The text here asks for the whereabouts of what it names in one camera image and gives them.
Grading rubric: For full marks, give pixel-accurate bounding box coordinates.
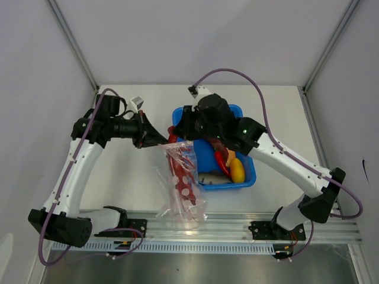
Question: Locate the yellow mango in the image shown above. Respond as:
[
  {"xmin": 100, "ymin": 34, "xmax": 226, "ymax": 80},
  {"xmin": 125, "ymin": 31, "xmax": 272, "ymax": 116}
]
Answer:
[{"xmin": 230, "ymin": 158, "xmax": 245, "ymax": 183}]

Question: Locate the grey fish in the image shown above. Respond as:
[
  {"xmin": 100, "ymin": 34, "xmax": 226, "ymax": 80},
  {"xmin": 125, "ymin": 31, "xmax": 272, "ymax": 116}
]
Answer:
[{"xmin": 198, "ymin": 171, "xmax": 233, "ymax": 185}]

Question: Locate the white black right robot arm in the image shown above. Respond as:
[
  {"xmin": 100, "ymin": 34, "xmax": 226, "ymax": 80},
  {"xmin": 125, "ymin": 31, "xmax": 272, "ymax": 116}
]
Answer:
[{"xmin": 173, "ymin": 93, "xmax": 345, "ymax": 239}]

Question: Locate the white slotted cable duct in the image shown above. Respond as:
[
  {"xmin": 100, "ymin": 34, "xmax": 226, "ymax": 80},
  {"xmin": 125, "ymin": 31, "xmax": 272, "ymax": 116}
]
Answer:
[{"xmin": 71, "ymin": 240, "xmax": 275, "ymax": 255}]

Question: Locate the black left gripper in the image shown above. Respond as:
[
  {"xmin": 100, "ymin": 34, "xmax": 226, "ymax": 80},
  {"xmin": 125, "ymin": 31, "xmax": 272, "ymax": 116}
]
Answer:
[{"xmin": 110, "ymin": 110, "xmax": 168, "ymax": 149}]

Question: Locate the blue plastic bin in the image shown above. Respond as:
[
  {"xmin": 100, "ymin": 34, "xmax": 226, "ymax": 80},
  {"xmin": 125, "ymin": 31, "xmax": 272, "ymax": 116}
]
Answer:
[{"xmin": 172, "ymin": 103, "xmax": 258, "ymax": 192}]

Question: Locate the red lobster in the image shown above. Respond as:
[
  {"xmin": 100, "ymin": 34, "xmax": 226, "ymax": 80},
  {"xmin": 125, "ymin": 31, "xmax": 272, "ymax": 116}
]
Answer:
[{"xmin": 165, "ymin": 126, "xmax": 201, "ymax": 222}]

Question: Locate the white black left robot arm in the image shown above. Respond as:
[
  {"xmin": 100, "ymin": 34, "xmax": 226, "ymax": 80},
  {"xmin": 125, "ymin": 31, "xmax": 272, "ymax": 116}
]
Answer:
[{"xmin": 28, "ymin": 94, "xmax": 168, "ymax": 247}]

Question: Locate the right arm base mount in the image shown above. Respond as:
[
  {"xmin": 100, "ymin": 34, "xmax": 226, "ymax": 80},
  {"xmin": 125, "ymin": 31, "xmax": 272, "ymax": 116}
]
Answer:
[{"xmin": 248, "ymin": 221, "xmax": 306, "ymax": 241}]

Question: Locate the clear pink-dotted zip bag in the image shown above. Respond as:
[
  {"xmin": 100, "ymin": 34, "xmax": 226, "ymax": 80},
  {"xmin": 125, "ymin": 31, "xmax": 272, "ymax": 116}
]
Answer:
[{"xmin": 152, "ymin": 141, "xmax": 207, "ymax": 231}]

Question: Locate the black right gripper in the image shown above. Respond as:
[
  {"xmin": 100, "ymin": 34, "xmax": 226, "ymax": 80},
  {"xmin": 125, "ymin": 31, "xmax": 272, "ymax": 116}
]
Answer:
[{"xmin": 172, "ymin": 105, "xmax": 223, "ymax": 141}]

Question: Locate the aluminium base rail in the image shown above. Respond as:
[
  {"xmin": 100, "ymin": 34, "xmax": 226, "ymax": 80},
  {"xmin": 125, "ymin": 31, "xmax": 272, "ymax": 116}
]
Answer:
[{"xmin": 43, "ymin": 210, "xmax": 363, "ymax": 244}]

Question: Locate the red chili pepper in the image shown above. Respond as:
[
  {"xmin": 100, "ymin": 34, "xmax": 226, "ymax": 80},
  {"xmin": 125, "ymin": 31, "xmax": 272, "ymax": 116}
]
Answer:
[{"xmin": 214, "ymin": 151, "xmax": 230, "ymax": 176}]

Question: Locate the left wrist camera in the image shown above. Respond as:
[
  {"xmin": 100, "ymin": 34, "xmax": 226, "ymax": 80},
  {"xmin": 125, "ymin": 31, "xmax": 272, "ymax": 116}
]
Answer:
[{"xmin": 129, "ymin": 96, "xmax": 144, "ymax": 112}]

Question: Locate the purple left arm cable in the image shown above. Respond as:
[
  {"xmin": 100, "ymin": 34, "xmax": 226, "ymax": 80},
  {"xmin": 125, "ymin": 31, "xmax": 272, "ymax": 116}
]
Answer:
[{"xmin": 38, "ymin": 87, "xmax": 144, "ymax": 266}]

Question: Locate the raw steak slice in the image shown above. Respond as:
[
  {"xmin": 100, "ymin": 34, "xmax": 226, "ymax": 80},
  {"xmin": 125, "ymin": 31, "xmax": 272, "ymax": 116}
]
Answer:
[{"xmin": 206, "ymin": 138, "xmax": 236, "ymax": 167}]

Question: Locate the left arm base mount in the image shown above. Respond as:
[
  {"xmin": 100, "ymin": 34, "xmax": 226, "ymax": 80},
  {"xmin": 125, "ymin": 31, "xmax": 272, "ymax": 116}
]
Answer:
[{"xmin": 95, "ymin": 218, "xmax": 148, "ymax": 238}]

